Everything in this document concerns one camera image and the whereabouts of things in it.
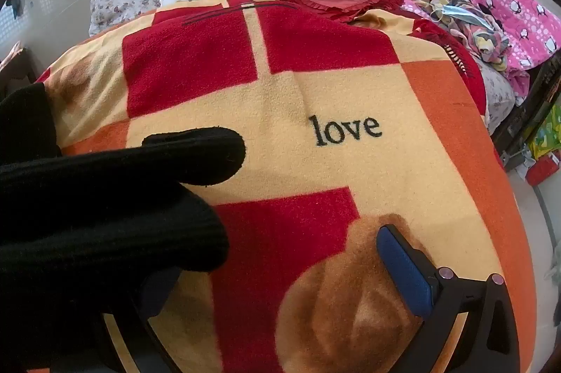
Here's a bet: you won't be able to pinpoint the blue face mask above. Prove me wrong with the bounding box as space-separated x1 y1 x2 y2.
432 2 487 25

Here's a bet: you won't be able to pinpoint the colourful patterned cloth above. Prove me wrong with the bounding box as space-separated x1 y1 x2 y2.
405 0 511 71

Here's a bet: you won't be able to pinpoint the green bag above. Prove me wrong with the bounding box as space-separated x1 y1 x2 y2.
528 106 561 157

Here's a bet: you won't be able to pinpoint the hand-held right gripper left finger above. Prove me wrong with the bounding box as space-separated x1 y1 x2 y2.
101 267 185 373

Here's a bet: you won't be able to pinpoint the black pants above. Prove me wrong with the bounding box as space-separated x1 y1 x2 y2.
0 83 247 373

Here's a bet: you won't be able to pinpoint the red box on floor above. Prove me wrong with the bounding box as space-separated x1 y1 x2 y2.
523 154 561 187

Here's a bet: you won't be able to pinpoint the dark wooden bed frame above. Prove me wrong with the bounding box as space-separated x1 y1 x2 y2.
491 53 561 172

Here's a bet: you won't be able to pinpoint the floral bed sheet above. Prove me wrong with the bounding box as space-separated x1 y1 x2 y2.
475 60 517 135

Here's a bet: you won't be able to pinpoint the red and yellow printed blanket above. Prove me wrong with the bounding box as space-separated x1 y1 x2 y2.
35 0 527 373

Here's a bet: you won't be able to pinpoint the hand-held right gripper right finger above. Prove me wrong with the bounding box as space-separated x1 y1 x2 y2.
376 224 523 373

